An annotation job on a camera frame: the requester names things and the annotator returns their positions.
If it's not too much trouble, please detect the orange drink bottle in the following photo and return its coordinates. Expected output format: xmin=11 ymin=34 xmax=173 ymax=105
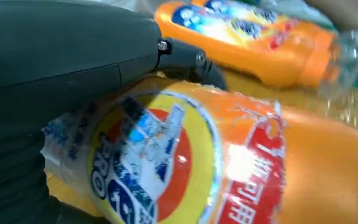
xmin=153 ymin=0 xmax=358 ymax=98
xmin=41 ymin=77 xmax=358 ymax=224

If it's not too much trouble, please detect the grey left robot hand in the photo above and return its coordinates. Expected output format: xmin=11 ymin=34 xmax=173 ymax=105
xmin=0 ymin=0 xmax=228 ymax=151

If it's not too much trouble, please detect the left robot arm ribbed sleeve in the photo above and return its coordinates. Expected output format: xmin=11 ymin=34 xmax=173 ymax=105
xmin=0 ymin=136 xmax=112 ymax=224

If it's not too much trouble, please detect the person's hand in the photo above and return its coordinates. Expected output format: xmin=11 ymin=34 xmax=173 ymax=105
xmin=304 ymin=0 xmax=358 ymax=58

